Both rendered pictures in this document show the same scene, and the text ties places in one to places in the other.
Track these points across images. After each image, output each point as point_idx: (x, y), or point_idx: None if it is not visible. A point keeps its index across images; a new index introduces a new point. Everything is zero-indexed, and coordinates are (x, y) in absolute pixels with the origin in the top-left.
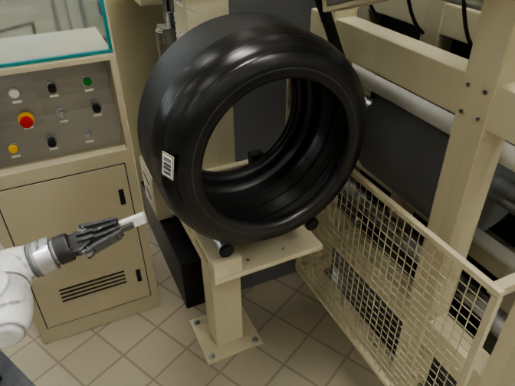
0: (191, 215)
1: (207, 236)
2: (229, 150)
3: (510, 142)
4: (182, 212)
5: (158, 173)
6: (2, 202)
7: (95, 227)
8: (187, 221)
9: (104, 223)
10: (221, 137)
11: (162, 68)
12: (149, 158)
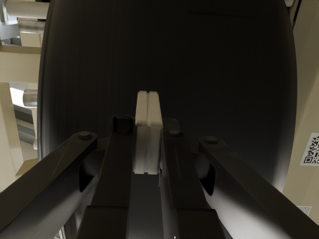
0: (39, 108)
1: (67, 7)
2: (300, 19)
3: (36, 54)
4: (51, 121)
5: (77, 221)
6: None
7: (253, 231)
8: (56, 84)
9: (215, 202)
10: (297, 53)
11: None
12: (135, 231)
